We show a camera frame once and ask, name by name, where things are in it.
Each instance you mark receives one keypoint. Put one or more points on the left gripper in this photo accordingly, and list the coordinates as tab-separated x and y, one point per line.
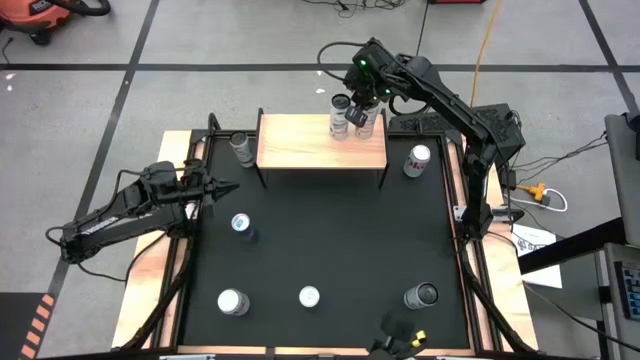
196	182

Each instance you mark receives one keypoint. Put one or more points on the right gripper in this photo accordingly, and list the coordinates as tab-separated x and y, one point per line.
372	82

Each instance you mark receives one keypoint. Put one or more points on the slim Celsius can orange print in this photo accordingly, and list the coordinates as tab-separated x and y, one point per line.
368	129

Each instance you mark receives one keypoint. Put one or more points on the slim Celsius can blue print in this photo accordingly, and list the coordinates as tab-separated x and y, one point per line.
339	126

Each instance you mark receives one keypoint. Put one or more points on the blue Red Bull can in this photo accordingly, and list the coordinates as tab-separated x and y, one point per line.
241	224

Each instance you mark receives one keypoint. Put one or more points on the slim silver can red text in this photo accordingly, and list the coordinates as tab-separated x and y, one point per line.
242	149

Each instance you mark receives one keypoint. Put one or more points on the Diet Coke can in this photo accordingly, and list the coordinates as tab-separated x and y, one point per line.
417	161

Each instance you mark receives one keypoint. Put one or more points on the grey can with dark top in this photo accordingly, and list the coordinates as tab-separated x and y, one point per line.
421	295

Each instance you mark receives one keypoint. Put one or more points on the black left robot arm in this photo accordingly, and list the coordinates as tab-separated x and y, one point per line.
120	217

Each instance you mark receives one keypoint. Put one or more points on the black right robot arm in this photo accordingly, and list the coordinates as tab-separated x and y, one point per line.
450	102

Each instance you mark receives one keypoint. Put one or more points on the wooden shelf with black legs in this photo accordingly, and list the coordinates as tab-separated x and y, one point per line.
300	145

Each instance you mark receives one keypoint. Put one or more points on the black computer case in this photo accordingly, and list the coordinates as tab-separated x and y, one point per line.
420	125

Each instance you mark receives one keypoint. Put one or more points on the white-topped silver can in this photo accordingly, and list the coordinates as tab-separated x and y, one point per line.
233	302

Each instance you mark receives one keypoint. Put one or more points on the black table mat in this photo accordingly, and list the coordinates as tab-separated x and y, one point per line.
350	250

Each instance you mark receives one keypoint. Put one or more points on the sugarfree Red Bull can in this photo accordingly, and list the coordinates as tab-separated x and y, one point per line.
309	296

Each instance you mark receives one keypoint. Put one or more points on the red box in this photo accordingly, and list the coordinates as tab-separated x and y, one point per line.
456	1

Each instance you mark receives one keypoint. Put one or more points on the orange power splitter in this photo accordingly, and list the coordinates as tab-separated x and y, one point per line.
536	191

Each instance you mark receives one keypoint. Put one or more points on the white paper sheet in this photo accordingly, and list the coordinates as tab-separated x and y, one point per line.
535	240

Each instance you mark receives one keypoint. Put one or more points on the black orange striped floor mat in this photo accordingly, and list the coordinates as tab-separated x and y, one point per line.
35	325

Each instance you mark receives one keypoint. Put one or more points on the black metal bar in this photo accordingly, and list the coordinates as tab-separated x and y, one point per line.
570	246

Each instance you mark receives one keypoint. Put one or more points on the orange shop vacuum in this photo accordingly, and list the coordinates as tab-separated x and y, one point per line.
30	17

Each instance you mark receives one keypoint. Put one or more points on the grey control box with keypad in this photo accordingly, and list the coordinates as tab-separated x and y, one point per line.
630	290

